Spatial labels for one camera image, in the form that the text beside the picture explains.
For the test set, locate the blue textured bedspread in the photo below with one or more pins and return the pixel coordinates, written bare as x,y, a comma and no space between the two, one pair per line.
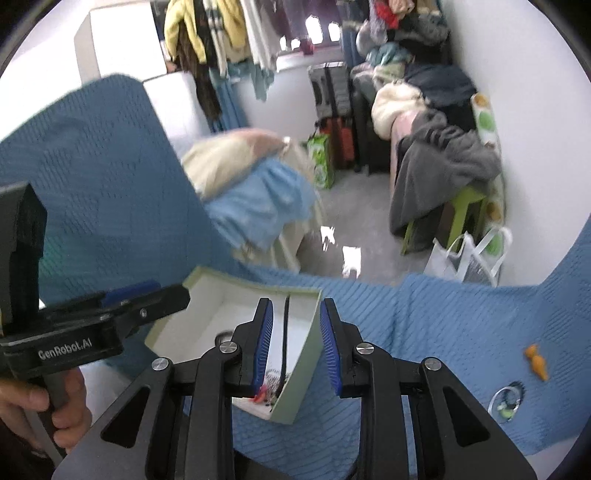
121,210

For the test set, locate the green stool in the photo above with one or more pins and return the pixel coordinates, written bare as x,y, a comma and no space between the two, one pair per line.
446,223

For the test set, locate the green patterned shopping bag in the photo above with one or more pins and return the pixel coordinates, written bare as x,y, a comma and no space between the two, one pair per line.
320,152

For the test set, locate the dark grey suitcase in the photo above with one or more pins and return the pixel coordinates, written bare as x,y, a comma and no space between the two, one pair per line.
330,83

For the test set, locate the pink hat hair clip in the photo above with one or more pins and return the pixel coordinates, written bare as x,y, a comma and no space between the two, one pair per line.
262,396

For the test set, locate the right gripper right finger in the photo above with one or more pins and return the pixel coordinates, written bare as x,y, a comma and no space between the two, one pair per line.
360,369

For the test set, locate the person's left hand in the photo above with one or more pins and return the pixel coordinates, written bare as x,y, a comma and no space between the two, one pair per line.
71,421

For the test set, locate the white tote bag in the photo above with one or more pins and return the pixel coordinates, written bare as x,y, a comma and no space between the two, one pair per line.
467,262

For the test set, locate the black hair stick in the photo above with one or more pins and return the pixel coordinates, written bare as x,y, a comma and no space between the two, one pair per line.
274,391

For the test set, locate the grey blanket pile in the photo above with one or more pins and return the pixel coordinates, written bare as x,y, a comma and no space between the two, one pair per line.
438,160

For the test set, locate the green hair clip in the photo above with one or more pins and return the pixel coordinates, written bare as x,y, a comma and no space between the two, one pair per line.
506,411

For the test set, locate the green white storage box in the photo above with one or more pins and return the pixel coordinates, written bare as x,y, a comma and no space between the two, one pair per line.
277,330

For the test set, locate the red suitcase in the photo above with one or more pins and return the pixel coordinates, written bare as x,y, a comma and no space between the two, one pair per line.
340,132

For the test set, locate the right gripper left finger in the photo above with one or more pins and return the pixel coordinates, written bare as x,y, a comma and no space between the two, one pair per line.
234,369

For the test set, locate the yellow hanging jacket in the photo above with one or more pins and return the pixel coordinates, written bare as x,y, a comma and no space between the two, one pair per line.
216,31

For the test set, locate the orange gourd ornament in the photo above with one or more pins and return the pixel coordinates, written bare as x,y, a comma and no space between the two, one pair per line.
537,362

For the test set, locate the light blue bedding heap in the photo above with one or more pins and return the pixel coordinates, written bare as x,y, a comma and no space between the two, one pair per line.
254,211

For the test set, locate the beige pillow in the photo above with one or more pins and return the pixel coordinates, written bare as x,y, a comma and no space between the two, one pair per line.
215,163

